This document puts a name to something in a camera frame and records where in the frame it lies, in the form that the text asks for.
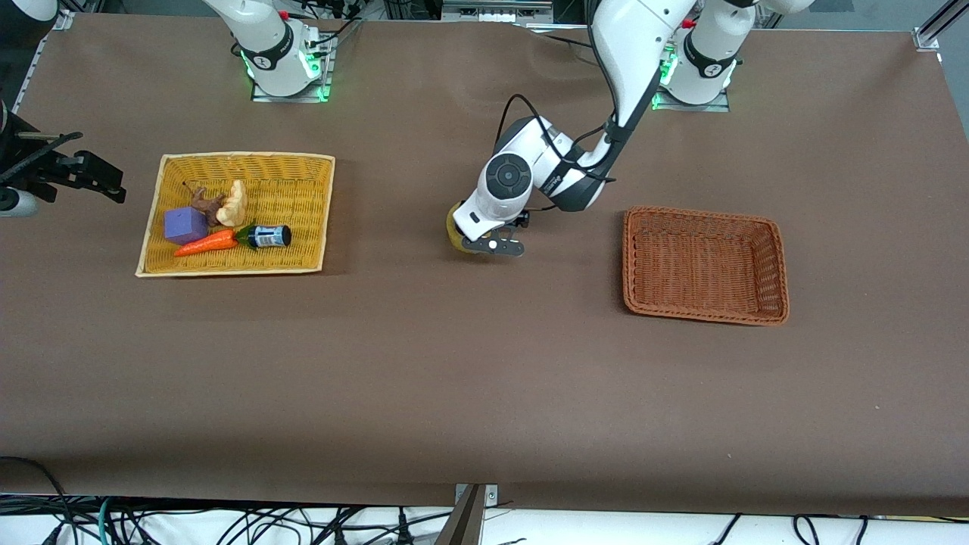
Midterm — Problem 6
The aluminium frame profile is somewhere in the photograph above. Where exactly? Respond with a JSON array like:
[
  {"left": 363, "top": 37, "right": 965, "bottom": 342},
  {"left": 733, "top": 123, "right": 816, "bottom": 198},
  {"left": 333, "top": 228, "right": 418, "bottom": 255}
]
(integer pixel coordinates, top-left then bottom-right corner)
[
  {"left": 912, "top": 0, "right": 969, "bottom": 52},
  {"left": 53, "top": 0, "right": 103, "bottom": 31}
]

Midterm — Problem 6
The cream toy bread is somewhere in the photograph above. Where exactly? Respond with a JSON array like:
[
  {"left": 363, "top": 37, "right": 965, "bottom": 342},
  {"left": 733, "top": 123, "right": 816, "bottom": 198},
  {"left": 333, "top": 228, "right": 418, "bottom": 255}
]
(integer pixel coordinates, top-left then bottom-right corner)
[{"left": 216, "top": 179, "right": 248, "bottom": 228}]

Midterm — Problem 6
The orange toy carrot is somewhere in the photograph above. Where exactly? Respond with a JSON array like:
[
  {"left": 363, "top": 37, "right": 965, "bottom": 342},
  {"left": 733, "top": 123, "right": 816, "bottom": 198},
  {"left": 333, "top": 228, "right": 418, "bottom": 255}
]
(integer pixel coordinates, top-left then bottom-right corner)
[{"left": 173, "top": 229, "right": 238, "bottom": 258}]

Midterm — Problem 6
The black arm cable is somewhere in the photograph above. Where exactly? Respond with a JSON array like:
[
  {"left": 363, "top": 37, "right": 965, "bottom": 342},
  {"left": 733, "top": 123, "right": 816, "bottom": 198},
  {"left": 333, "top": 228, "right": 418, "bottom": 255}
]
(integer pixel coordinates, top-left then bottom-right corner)
[
  {"left": 496, "top": 93, "right": 618, "bottom": 184},
  {"left": 0, "top": 132, "right": 83, "bottom": 184}
]

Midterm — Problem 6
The brown toy root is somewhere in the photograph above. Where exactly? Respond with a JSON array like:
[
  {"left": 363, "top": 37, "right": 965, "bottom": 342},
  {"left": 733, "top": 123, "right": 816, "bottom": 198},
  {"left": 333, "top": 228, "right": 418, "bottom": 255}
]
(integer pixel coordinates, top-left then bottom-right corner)
[{"left": 183, "top": 182, "right": 226, "bottom": 226}]

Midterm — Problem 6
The metal table edge bracket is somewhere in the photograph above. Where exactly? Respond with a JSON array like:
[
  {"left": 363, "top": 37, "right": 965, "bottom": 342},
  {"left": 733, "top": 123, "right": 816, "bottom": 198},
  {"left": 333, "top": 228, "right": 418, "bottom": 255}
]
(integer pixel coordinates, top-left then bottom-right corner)
[{"left": 435, "top": 483, "right": 500, "bottom": 545}]

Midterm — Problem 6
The clear tape roll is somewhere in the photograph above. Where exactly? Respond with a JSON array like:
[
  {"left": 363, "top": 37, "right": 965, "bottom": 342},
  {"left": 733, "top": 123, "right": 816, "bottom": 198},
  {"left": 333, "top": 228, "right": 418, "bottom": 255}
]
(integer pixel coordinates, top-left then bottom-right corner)
[{"left": 445, "top": 201, "right": 485, "bottom": 256}]

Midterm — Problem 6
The purple cube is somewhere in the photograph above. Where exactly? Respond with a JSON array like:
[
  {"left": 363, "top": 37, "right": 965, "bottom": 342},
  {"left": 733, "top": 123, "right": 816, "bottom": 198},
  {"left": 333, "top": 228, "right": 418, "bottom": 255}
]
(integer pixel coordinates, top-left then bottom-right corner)
[{"left": 164, "top": 207, "right": 210, "bottom": 246}]

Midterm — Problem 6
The brown wicker basket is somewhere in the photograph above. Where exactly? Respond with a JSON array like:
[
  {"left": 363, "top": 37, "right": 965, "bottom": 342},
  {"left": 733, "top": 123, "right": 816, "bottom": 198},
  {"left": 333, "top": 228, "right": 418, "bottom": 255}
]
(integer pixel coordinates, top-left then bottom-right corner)
[{"left": 622, "top": 206, "right": 790, "bottom": 326}]

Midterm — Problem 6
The grey electronics box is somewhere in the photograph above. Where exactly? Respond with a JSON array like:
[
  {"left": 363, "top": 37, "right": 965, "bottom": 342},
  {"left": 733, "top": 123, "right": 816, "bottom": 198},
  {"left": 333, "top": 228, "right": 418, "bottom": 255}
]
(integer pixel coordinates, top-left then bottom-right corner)
[{"left": 441, "top": 0, "right": 555, "bottom": 23}]

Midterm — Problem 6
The yellow wicker basket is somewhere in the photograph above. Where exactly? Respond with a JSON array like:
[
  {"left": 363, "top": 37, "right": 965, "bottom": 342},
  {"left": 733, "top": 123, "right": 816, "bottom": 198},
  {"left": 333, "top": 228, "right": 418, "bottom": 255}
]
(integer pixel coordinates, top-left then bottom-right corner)
[{"left": 135, "top": 152, "right": 336, "bottom": 279}]

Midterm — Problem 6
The black cable on table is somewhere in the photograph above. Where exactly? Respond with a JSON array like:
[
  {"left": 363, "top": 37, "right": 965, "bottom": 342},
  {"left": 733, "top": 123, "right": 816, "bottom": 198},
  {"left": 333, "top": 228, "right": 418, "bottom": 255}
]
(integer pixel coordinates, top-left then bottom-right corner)
[{"left": 522, "top": 21, "right": 606, "bottom": 52}]

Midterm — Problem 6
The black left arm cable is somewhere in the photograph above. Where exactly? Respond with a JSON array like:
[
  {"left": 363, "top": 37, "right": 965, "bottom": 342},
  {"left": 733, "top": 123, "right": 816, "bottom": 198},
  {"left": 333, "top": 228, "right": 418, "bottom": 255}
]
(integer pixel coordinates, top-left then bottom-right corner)
[{"left": 496, "top": 93, "right": 618, "bottom": 184}]

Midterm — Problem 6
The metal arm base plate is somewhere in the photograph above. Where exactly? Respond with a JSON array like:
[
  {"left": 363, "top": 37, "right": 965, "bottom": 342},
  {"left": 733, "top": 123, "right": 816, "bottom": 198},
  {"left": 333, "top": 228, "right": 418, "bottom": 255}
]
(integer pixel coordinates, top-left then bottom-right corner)
[
  {"left": 251, "top": 34, "right": 334, "bottom": 103},
  {"left": 650, "top": 39, "right": 732, "bottom": 113}
]

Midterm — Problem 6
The small dark bottle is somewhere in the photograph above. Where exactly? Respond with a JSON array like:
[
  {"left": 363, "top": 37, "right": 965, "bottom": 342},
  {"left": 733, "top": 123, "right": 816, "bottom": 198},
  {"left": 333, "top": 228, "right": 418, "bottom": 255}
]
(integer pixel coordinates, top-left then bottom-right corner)
[{"left": 235, "top": 224, "right": 293, "bottom": 250}]

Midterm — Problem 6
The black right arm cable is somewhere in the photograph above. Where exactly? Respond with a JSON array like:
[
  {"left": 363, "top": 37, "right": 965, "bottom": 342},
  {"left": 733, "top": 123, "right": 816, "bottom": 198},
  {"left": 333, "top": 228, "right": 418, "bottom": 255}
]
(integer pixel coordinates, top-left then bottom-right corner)
[{"left": 0, "top": 132, "right": 83, "bottom": 184}]

